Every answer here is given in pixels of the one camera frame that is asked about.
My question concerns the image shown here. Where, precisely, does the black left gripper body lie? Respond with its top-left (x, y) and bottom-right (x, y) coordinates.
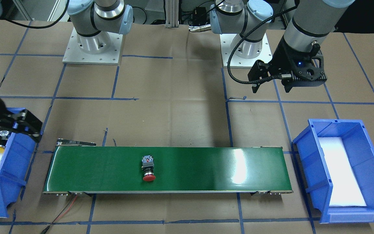
top-left (270, 37), bottom-right (327, 87)

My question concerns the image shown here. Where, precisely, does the red push button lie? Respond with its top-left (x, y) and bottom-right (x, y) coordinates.
top-left (141, 155), bottom-right (156, 182)

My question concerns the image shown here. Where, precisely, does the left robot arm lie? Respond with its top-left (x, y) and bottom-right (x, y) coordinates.
top-left (209, 0), bottom-right (353, 93)

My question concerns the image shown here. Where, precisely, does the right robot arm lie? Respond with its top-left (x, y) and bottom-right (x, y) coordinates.
top-left (0, 0), bottom-right (133, 148)

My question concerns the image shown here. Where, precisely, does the blue bin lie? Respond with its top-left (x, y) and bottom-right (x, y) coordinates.
top-left (293, 119), bottom-right (374, 224)
top-left (0, 108), bottom-right (43, 220)

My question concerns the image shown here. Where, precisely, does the green conveyor belt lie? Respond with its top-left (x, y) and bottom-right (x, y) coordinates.
top-left (43, 145), bottom-right (293, 194)

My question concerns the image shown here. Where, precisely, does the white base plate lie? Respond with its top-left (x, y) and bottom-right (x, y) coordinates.
top-left (62, 29), bottom-right (124, 65)
top-left (220, 34), bottom-right (272, 69)

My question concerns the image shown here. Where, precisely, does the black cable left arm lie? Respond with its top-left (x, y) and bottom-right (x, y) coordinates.
top-left (227, 10), bottom-right (296, 85)

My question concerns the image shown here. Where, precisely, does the aluminium frame post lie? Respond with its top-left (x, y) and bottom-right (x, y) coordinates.
top-left (164, 0), bottom-right (180, 28)

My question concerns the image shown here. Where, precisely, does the red black conveyor wire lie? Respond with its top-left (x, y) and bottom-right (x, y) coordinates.
top-left (39, 193), bottom-right (79, 234)

